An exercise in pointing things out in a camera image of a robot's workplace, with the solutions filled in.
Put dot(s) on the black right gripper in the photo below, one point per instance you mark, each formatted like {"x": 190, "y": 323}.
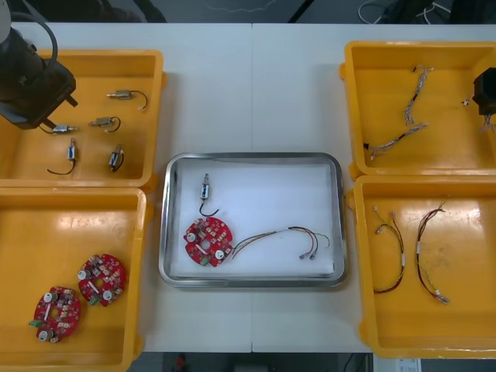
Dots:
{"x": 487, "y": 93}

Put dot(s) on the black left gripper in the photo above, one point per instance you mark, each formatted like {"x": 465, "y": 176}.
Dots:
{"x": 38, "y": 100}

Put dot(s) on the metal solenoid with blue label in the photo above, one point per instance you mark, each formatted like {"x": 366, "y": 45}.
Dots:
{"x": 64, "y": 128}
{"x": 115, "y": 158}
{"x": 71, "y": 152}
{"x": 205, "y": 190}

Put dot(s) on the silver and black left arm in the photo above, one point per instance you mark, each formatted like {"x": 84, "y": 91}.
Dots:
{"x": 15, "y": 58}

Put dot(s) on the yellow-orange plastic bin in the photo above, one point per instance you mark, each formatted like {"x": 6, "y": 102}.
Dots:
{"x": 58, "y": 232}
{"x": 457, "y": 329}
{"x": 379, "y": 97}
{"x": 116, "y": 66}

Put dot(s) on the round red circuit board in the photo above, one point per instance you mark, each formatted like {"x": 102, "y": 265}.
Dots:
{"x": 101, "y": 280}
{"x": 56, "y": 314}
{"x": 209, "y": 242}

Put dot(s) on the steel tray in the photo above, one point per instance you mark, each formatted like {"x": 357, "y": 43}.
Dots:
{"x": 255, "y": 281}

